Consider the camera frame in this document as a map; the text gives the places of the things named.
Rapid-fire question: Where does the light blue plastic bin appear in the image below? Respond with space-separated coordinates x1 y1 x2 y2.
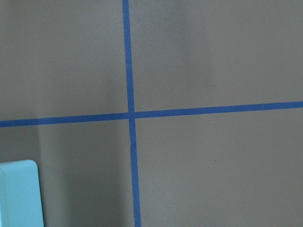
0 160 44 227

